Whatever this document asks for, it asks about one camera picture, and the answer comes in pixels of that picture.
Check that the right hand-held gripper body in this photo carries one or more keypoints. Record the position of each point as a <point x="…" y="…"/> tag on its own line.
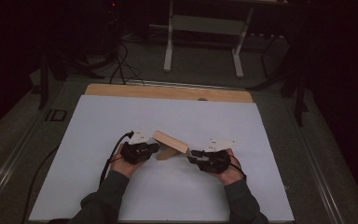
<point x="216" y="161"/>

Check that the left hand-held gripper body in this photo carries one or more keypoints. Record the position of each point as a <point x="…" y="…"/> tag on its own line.
<point x="136" y="152"/>

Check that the square wooden clock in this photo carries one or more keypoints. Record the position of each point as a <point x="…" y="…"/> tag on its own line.
<point x="171" y="143"/>

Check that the person's left hand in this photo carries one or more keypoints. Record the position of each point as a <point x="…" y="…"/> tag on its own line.
<point x="126" y="166"/>

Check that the person's right hand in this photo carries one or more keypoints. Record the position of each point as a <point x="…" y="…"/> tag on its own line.
<point x="231" y="172"/>

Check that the white table mat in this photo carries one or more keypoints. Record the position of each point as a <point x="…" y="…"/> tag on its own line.
<point x="174" y="193"/>

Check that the black floor socket box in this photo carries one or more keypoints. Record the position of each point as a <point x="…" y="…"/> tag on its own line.
<point x="56" y="115"/>

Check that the black metal stand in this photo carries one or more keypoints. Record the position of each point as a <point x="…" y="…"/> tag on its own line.
<point x="300" y="99"/>
<point x="44" y="81"/>

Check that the metal floor rail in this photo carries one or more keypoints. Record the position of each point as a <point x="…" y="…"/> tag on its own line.
<point x="320" y="174"/>
<point x="9" y="165"/>

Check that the white metal desk frame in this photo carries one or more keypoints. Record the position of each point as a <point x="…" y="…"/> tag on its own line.
<point x="205" y="26"/>

